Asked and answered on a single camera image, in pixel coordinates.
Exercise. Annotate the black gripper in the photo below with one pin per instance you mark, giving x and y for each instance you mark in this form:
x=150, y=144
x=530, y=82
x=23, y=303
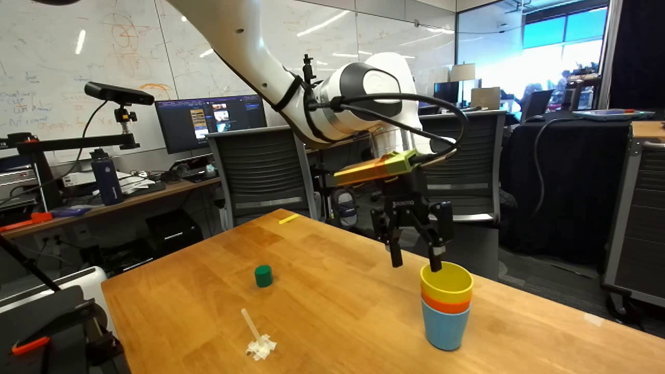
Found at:
x=406, y=193

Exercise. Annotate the yellow plastic cup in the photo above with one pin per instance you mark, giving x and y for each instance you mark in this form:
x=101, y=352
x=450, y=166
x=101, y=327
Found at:
x=446, y=283

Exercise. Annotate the orange plastic cup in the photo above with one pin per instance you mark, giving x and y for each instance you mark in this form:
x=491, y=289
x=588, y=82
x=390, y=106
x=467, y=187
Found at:
x=446, y=303

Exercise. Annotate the blue plastic cup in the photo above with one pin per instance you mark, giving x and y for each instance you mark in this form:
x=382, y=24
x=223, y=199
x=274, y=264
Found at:
x=444, y=330

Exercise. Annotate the grey backpack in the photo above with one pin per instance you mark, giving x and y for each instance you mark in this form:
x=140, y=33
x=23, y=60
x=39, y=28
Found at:
x=343, y=208

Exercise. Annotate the grey mesh office chair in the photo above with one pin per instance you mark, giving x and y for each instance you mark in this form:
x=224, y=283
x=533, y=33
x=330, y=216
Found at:
x=469, y=174
x=259, y=174

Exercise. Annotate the yellow tape strip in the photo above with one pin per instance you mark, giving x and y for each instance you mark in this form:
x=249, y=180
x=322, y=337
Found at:
x=286, y=219

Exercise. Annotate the green cylinder block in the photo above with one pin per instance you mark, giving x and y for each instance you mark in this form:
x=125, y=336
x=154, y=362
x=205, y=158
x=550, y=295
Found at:
x=261, y=277

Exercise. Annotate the small cardboard box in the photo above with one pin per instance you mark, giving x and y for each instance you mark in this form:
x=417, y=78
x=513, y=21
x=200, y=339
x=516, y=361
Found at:
x=484, y=99

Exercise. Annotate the black cloth covered table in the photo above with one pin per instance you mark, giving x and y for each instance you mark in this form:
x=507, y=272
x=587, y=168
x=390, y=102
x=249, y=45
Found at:
x=574, y=193

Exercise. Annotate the table lamp white shade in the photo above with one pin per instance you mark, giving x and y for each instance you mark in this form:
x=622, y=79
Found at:
x=462, y=73

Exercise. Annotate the dark laptop screen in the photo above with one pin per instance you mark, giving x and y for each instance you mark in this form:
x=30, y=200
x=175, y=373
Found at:
x=538, y=105

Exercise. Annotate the clear plastic stick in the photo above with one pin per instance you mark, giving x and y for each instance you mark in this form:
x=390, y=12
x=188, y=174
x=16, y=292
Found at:
x=249, y=322

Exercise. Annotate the white tape patch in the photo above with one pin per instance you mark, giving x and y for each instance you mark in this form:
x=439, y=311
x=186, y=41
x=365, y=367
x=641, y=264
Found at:
x=259, y=347

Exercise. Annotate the black tripod stand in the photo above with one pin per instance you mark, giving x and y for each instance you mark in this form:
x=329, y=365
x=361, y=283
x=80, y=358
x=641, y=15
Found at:
x=305, y=69

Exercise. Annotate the grey drawer cabinet wooden top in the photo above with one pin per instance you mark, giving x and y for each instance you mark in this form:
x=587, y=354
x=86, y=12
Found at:
x=641, y=221

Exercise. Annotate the black box under desk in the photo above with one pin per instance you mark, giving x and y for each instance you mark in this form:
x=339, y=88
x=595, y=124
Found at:
x=172, y=231

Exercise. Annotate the wide desktop monitor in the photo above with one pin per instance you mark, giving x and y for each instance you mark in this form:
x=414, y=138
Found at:
x=200, y=121

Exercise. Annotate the wooden office desk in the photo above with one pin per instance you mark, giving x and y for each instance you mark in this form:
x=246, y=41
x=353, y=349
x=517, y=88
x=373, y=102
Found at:
x=137, y=200

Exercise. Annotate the white crumpled paper pile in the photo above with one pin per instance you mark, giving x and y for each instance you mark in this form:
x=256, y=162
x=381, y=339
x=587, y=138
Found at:
x=136, y=184

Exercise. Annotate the black curtain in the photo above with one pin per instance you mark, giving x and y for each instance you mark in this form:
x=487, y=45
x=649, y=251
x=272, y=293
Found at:
x=641, y=49

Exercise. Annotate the dark blue water bottle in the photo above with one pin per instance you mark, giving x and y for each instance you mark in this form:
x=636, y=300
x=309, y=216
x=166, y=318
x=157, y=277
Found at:
x=107, y=180

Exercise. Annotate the white appliance box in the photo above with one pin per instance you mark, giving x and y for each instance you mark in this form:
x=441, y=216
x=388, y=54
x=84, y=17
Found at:
x=74, y=282

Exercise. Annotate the black boom stand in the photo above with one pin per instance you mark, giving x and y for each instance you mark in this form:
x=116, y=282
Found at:
x=69, y=141

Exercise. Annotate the black bag orange clip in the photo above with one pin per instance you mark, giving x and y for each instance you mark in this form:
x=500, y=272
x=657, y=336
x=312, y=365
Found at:
x=63, y=333

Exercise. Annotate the black diagonal rod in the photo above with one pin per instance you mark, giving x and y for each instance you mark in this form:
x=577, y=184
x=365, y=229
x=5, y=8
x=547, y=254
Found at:
x=31, y=262

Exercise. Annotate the orange tool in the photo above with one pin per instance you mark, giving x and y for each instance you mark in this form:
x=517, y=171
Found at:
x=27, y=221

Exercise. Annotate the black external camera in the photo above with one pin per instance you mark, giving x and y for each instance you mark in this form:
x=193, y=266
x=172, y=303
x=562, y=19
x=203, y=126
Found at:
x=116, y=95

